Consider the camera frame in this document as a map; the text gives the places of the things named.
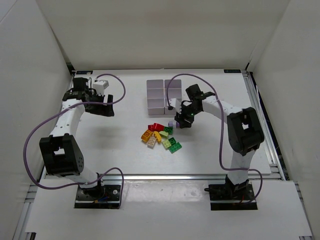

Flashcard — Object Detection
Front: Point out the white divided container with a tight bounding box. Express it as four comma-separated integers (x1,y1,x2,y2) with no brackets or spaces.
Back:
164,79,182,116
146,79,165,116

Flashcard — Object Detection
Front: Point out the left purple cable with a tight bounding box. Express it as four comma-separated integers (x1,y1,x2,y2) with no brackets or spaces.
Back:
23,73,127,208

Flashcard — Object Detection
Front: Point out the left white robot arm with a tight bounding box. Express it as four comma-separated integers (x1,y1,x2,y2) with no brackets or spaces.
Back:
39,77,115,196

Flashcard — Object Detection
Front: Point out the light green curved lego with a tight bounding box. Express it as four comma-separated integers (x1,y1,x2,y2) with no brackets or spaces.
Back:
159,131,169,139

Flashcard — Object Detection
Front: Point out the purple cable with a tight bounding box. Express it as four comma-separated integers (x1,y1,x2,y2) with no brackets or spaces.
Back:
23,73,127,208
166,73,262,204

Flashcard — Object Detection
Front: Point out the yellow curved lego brick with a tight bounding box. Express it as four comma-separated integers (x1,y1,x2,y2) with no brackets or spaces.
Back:
153,131,162,144

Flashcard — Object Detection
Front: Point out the light green lego brick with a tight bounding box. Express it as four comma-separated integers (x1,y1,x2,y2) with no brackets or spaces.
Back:
162,139,171,149

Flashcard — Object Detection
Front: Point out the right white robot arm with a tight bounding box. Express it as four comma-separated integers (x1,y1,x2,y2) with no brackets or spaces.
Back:
167,84,265,194

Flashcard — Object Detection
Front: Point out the cream lego brick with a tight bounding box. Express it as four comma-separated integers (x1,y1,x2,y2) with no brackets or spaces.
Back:
147,136,157,149

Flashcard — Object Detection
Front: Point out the left white divided container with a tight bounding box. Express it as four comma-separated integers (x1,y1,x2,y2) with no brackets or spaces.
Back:
146,79,165,116

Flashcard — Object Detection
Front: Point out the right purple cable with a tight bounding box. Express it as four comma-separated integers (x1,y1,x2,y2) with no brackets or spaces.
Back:
166,73,262,204

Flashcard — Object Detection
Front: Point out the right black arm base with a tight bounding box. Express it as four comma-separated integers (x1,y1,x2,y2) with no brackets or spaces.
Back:
204,184,258,211

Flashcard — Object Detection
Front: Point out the orange lego brick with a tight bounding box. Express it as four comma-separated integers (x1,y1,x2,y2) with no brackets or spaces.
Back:
141,129,153,143

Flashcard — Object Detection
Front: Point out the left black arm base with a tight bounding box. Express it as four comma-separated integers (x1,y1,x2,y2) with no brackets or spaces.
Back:
74,183,123,209

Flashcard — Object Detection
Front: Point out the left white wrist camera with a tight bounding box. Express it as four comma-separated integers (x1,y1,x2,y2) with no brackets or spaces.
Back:
92,80,109,96

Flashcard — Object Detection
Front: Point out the dark green small lego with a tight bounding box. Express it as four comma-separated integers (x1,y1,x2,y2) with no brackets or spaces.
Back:
168,137,177,146

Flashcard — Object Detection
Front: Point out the green flat lego plate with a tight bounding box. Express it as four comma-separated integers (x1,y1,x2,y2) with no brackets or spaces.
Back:
168,142,182,154

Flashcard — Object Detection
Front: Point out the dark green square lego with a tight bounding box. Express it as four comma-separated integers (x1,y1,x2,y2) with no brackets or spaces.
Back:
164,126,173,135

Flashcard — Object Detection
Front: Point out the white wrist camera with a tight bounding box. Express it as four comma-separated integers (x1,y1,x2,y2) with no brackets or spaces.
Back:
92,80,109,96
167,98,182,116

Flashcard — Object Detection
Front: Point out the red curved lego brick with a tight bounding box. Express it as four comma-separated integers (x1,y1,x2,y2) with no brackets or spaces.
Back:
153,123,165,132

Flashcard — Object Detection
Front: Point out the right white divided container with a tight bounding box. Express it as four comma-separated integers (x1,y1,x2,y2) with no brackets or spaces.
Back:
164,79,182,116

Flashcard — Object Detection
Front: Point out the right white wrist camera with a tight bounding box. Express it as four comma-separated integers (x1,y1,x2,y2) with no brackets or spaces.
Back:
167,98,182,116

